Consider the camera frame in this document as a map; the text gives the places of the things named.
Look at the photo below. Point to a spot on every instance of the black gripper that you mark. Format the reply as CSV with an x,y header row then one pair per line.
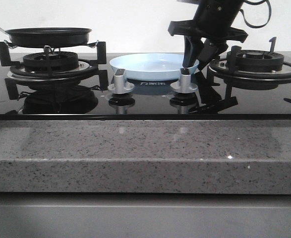
x,y
213,20

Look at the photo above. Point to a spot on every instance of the light blue plate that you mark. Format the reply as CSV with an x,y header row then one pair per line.
x,y
149,66

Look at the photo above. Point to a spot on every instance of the black frying pan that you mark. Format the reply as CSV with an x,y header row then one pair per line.
x,y
55,37

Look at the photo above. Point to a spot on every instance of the right black pan support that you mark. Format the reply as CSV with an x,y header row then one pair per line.
x,y
226,70

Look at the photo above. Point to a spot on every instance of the black pan support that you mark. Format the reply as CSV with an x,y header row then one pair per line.
x,y
226,70
86,69

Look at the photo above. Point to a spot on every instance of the right silver stove knob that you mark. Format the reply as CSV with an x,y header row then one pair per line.
x,y
184,84

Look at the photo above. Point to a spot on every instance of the silver stove knob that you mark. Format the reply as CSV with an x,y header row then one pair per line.
x,y
184,84
120,85

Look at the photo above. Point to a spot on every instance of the right gas burner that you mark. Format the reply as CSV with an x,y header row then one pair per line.
x,y
258,61

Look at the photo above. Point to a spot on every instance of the gas burner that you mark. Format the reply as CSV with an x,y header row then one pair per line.
x,y
58,61
258,61

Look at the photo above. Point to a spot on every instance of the black glass cooktop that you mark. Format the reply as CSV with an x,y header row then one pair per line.
x,y
90,99

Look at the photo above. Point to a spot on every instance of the left silver stove knob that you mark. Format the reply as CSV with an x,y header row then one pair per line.
x,y
120,85

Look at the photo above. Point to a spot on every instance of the left gas burner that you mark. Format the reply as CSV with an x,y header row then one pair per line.
x,y
58,61

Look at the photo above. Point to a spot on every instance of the left black pan support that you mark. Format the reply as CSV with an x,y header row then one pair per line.
x,y
86,69

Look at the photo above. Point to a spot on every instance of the grey drawer front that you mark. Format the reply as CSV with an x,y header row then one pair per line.
x,y
53,215

